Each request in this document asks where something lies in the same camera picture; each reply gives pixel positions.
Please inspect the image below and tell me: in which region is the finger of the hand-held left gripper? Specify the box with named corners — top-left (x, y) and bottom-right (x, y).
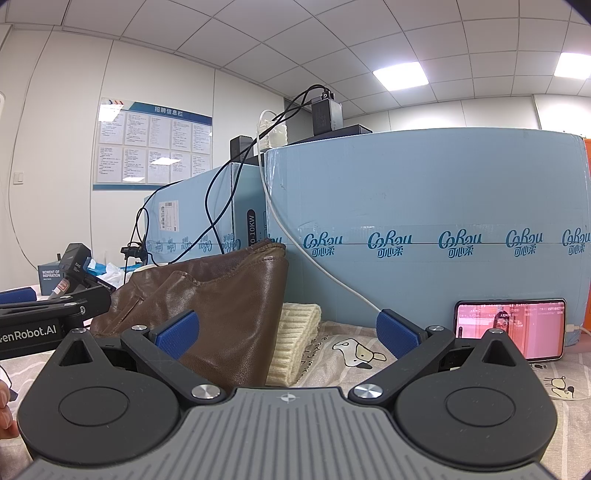
top-left (0, 286), bottom-right (37, 304)
top-left (0, 285), bottom-right (112, 320)

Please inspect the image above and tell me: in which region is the black box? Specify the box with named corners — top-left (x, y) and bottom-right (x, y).
top-left (230, 136), bottom-right (266, 168)

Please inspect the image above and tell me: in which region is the dark blue flat box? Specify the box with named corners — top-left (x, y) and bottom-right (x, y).
top-left (288, 124), bottom-right (374, 147)

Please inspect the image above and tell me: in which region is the printed grey bed sheet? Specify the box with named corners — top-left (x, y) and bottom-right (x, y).
top-left (0, 277), bottom-right (591, 462)

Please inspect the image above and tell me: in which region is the white charging cable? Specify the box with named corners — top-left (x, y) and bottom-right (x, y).
top-left (257, 110), bottom-right (591, 402)

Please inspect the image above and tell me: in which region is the black camera device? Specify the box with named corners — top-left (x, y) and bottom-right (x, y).
top-left (59, 243), bottom-right (93, 289)

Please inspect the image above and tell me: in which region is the thin black cable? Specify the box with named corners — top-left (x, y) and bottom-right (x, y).
top-left (122, 182), bottom-right (222, 269)

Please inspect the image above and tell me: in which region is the white charger bundle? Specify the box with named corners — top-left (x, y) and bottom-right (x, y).
top-left (257, 117), bottom-right (290, 151)

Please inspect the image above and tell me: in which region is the brown leather garment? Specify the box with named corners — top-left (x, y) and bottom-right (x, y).
top-left (90, 239), bottom-right (290, 388)

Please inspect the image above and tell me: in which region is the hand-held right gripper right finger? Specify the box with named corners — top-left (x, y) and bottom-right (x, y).
top-left (347, 310), bottom-right (527, 402)

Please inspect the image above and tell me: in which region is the wall notice board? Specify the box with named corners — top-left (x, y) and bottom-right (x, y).
top-left (92, 97), bottom-right (214, 191)

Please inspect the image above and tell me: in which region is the small light blue cardboard box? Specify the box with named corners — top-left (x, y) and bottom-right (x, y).
top-left (143, 161), bottom-right (269, 269)

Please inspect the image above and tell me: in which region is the smartphone with lit screen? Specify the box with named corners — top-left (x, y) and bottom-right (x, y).
top-left (455, 298), bottom-right (567, 361)

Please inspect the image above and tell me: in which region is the black power adapter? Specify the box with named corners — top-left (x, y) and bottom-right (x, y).
top-left (311, 91), bottom-right (344, 136)

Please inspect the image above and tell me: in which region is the person's left hand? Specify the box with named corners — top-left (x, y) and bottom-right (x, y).
top-left (0, 384), bottom-right (20, 441)

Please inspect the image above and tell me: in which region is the white plastic bag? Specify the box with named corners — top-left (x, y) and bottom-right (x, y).
top-left (90, 261), bottom-right (126, 291)

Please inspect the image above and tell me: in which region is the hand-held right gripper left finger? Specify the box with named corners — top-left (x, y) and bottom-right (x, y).
top-left (53, 310), bottom-right (228, 401)

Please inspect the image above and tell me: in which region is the cream knitted sweater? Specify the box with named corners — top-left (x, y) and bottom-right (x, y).
top-left (265, 302), bottom-right (322, 387)

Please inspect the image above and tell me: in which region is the large light blue cardboard box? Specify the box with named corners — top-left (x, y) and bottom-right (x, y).
top-left (261, 128), bottom-right (588, 346)

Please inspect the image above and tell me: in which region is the ceiling light panel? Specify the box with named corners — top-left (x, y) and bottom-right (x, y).
top-left (372, 60), bottom-right (428, 91)
top-left (553, 51), bottom-right (591, 81)

